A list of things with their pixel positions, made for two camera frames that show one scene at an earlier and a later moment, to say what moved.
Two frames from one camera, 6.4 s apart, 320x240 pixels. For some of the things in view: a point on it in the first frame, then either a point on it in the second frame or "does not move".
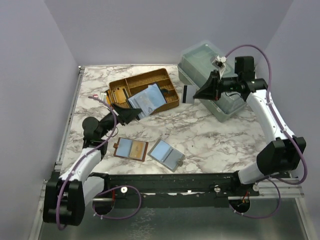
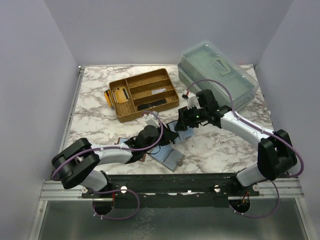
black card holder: x=147 y=101 → x=183 y=135
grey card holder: x=167 y=155 does not move
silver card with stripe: x=188 y=92 → x=158 y=91
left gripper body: x=117 y=120 → x=165 y=139
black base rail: x=139 y=190 does not move
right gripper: x=212 y=90 → x=185 y=119
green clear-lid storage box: x=195 y=65 does not move
